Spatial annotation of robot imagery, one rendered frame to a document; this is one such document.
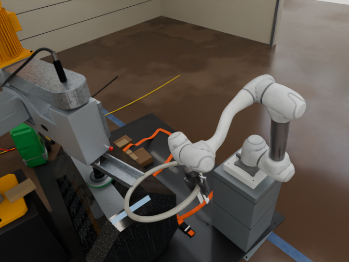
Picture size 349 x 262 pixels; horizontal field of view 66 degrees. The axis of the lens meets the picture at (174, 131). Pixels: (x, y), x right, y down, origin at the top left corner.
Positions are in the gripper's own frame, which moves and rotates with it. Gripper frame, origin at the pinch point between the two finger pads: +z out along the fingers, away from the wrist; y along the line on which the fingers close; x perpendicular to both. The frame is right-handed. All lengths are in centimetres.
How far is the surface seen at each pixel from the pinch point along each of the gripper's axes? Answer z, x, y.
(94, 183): -5, -10, 92
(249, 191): 40, -47, -7
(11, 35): -118, -27, 104
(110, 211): 9, 3, 74
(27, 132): -33, -77, 247
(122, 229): 21, 8, 67
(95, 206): 6, 2, 88
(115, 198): 7, -7, 76
